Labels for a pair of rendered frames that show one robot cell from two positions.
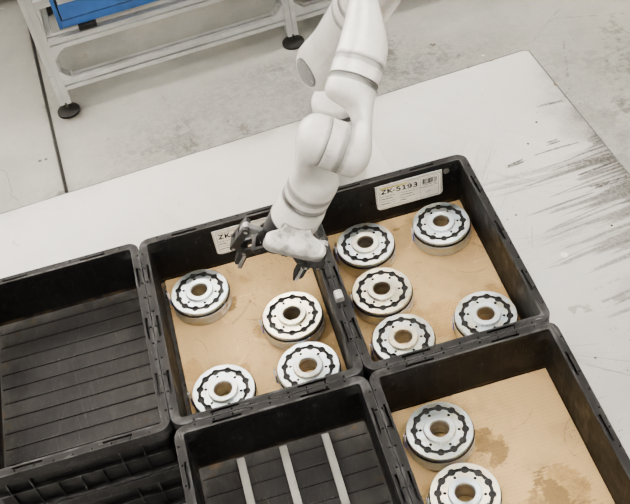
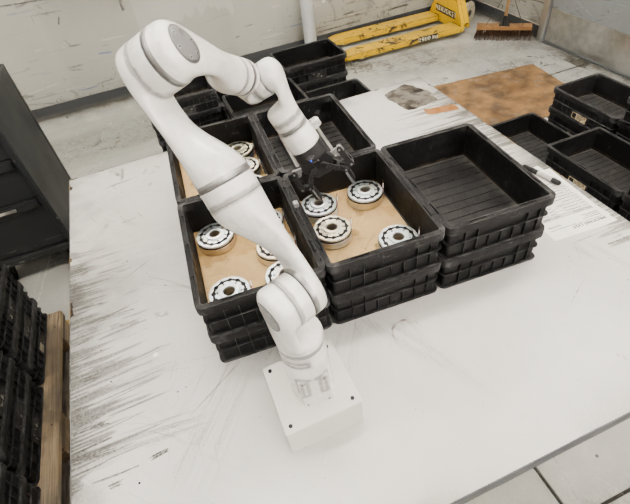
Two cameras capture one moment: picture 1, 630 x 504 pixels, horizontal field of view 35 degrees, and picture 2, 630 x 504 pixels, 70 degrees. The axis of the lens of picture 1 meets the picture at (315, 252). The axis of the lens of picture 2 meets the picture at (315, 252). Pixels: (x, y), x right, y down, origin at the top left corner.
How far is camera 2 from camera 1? 2.03 m
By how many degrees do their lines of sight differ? 87
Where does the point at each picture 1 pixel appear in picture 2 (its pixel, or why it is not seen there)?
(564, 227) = (145, 379)
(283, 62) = not seen: outside the picture
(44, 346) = not seen: hidden behind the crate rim
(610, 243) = (119, 364)
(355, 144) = not seen: hidden behind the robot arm
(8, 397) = (498, 191)
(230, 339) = (372, 227)
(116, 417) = (425, 188)
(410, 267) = (257, 275)
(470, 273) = (219, 273)
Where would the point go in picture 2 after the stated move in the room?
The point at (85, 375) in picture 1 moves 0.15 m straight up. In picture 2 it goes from (457, 204) to (464, 159)
